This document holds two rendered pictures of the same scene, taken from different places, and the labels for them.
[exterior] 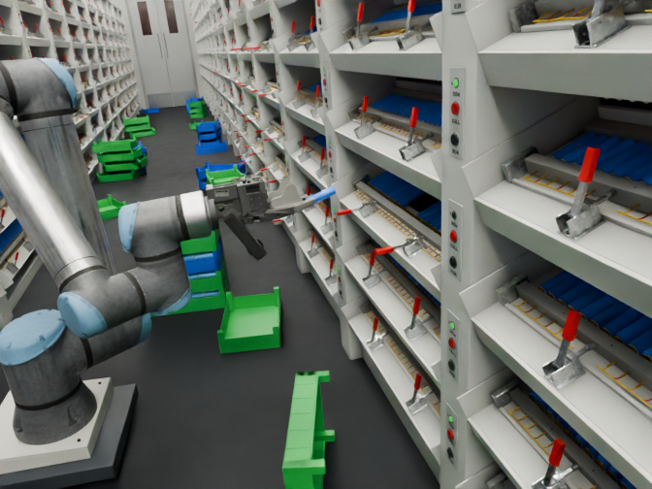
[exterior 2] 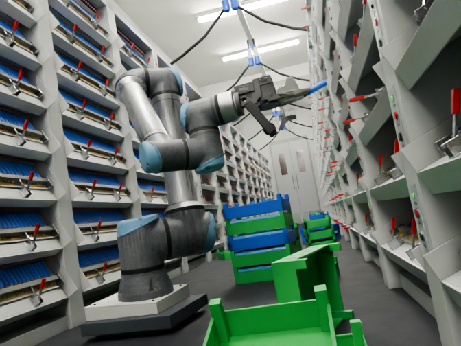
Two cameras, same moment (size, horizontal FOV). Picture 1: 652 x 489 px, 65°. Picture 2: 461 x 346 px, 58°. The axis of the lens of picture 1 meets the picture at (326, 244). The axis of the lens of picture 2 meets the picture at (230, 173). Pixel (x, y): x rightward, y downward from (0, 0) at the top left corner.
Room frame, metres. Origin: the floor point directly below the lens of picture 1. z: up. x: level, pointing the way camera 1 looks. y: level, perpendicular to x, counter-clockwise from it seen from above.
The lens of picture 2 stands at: (-0.13, -0.22, 0.30)
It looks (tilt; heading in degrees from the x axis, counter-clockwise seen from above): 7 degrees up; 24
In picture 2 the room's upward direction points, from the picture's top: 9 degrees counter-clockwise
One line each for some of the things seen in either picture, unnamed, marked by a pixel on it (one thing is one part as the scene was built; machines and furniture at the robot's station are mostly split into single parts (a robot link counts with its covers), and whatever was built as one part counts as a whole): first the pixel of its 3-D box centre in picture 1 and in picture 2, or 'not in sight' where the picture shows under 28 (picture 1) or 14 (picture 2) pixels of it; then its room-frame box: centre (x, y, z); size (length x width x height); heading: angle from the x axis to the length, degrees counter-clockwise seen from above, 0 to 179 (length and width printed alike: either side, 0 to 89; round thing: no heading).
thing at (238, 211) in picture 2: not in sight; (257, 206); (1.87, 0.57, 0.36); 0.30 x 0.20 x 0.08; 96
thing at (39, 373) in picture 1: (42, 353); (142, 240); (1.07, 0.70, 0.29); 0.17 x 0.15 x 0.18; 136
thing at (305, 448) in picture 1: (312, 449); (316, 292); (0.89, 0.07, 0.10); 0.30 x 0.08 x 0.20; 176
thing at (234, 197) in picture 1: (239, 203); (256, 97); (0.99, 0.17, 0.65); 0.12 x 0.08 x 0.09; 103
